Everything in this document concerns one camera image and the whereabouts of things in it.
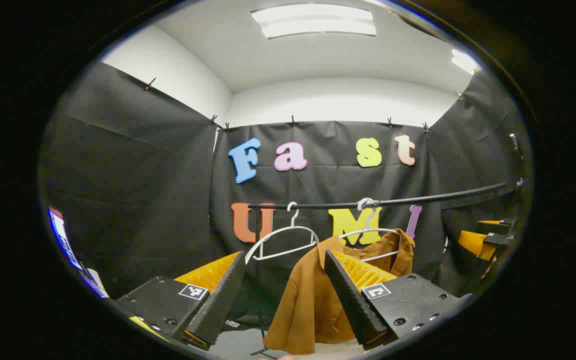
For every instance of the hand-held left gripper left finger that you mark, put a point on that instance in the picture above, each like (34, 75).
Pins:
(215, 300)

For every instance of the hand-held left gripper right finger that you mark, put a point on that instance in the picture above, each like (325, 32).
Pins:
(355, 305)

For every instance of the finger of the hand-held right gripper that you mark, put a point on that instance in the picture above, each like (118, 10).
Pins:
(508, 223)
(500, 238)

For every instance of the brown shirt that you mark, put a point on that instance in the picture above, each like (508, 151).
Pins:
(308, 300)

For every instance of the black backdrop cloth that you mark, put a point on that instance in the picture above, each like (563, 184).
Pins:
(143, 175)

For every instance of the lit monitor screen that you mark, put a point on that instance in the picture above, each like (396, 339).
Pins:
(60, 235)

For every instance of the small ceiling light panel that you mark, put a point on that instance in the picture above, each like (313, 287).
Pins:
(464, 61)

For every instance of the row of black cloth clips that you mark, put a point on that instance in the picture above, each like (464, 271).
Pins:
(293, 121)

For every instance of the large ceiling light panel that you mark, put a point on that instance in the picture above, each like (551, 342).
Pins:
(313, 20)

